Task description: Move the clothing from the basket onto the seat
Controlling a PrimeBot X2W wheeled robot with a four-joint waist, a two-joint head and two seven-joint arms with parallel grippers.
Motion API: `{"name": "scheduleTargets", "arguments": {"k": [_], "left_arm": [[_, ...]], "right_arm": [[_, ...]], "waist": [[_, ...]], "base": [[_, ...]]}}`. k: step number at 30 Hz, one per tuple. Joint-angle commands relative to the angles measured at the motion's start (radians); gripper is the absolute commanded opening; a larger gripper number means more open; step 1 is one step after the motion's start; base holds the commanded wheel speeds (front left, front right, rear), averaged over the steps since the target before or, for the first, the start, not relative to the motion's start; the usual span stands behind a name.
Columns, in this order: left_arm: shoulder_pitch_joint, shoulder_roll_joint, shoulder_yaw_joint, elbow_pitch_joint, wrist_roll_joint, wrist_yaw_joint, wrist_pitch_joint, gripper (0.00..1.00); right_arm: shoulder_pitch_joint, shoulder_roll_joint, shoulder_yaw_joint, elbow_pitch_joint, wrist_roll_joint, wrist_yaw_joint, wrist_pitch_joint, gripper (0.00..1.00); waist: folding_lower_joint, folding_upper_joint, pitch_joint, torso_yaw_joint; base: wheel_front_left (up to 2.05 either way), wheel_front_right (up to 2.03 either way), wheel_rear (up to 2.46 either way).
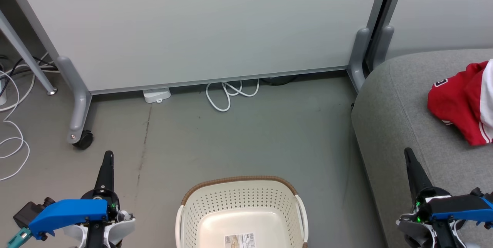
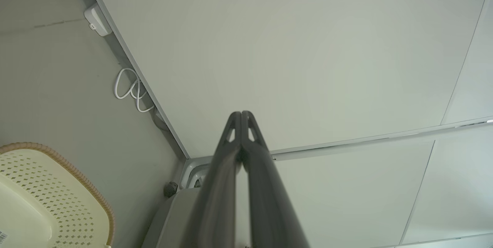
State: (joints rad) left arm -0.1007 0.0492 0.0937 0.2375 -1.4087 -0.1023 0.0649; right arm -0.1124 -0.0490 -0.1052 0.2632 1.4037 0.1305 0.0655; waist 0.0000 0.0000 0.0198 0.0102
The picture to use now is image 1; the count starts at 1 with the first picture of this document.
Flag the grey fabric sofa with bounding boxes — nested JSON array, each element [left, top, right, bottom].
[[350, 49, 493, 248]]

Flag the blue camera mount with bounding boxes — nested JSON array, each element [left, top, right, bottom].
[[428, 193, 493, 225], [28, 199, 109, 240]]

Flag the blue left camera mount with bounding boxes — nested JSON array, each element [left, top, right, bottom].
[[28, 199, 109, 240]]

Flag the looped white cable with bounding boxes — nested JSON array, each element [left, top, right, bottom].
[[205, 80, 260, 112]]

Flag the teal left camera connector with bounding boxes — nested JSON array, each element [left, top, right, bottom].
[[6, 228, 33, 248]]

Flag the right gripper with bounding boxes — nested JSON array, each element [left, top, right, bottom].
[[404, 147, 451, 221]]

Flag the black caster wheel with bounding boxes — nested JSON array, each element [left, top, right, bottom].
[[72, 130, 94, 150]]

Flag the blue right camera mount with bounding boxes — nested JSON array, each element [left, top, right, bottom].
[[428, 193, 493, 225]]

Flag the white power adapter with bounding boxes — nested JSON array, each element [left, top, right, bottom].
[[143, 88, 171, 104]]

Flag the large white partition panel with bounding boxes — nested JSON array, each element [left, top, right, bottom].
[[0, 0, 393, 95]]

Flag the narrow white partition panel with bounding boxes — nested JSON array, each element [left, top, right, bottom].
[[385, 0, 493, 60]]

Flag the barcode sticker in basket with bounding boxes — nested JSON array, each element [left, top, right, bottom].
[[225, 233, 257, 248]]

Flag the black cable under partition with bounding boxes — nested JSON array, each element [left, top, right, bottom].
[[261, 75, 298, 86]]

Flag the grey partition leg with caster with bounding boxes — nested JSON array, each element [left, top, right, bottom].
[[56, 56, 93, 144]]

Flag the red jersey with striped trim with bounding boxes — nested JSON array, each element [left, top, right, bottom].
[[427, 59, 493, 146]]

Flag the grey metal table leg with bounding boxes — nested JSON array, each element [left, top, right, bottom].
[[0, 9, 58, 96]]

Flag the cream perforated laundry basket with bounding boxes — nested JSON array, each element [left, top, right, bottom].
[[175, 176, 309, 248]]

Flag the black floor cables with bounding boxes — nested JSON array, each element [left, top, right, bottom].
[[0, 56, 58, 87]]

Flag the long thin white cable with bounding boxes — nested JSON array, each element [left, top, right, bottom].
[[0, 69, 37, 181]]

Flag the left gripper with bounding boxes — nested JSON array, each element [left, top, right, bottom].
[[80, 151, 121, 221]]

